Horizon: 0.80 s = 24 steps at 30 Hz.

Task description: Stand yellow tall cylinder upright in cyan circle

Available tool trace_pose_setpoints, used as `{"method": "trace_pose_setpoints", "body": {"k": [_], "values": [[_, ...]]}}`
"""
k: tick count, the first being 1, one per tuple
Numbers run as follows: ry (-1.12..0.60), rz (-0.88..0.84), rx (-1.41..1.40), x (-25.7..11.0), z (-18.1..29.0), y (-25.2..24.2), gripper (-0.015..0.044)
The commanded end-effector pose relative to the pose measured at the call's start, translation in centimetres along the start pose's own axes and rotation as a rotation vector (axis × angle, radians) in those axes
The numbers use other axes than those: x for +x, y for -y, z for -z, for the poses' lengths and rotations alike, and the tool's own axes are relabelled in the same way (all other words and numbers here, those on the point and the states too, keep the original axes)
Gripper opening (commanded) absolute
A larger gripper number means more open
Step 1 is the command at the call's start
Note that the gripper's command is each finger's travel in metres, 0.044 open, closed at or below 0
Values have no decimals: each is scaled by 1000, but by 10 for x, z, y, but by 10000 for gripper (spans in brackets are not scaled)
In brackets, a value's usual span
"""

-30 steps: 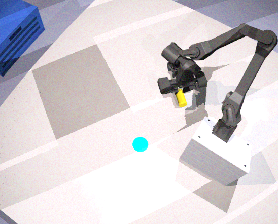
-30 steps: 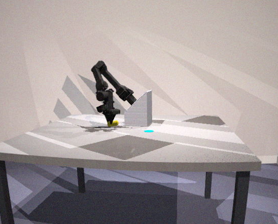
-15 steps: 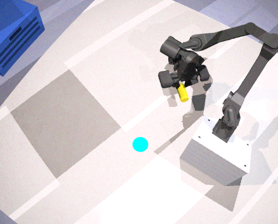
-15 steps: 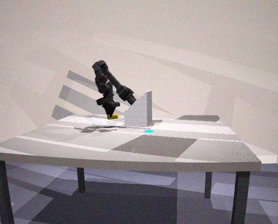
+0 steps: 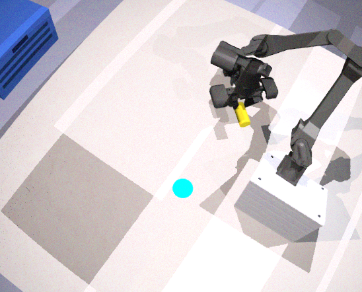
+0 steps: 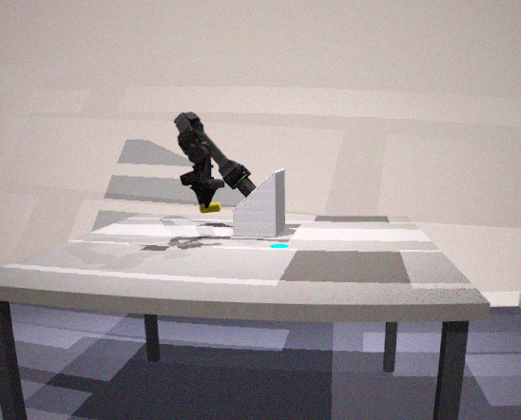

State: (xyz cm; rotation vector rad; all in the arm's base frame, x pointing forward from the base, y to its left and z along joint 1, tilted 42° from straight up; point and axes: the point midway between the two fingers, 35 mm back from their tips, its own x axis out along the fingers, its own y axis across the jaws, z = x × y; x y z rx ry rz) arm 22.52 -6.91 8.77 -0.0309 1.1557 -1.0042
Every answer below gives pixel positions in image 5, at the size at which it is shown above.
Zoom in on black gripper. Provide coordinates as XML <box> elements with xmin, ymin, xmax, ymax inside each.
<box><xmin>209</xmin><ymin>71</ymin><xmax>278</xmax><ymax>110</ymax></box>

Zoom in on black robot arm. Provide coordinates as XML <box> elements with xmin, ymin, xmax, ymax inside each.
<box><xmin>210</xmin><ymin>28</ymin><xmax>362</xmax><ymax>187</ymax></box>

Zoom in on cyan circle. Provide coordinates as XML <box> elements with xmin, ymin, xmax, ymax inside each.
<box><xmin>172</xmin><ymin>179</ymin><xmax>193</xmax><ymax>198</ymax></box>

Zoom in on yellow cylinder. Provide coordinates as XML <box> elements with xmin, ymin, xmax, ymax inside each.
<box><xmin>235</xmin><ymin>102</ymin><xmax>250</xmax><ymax>128</ymax></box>

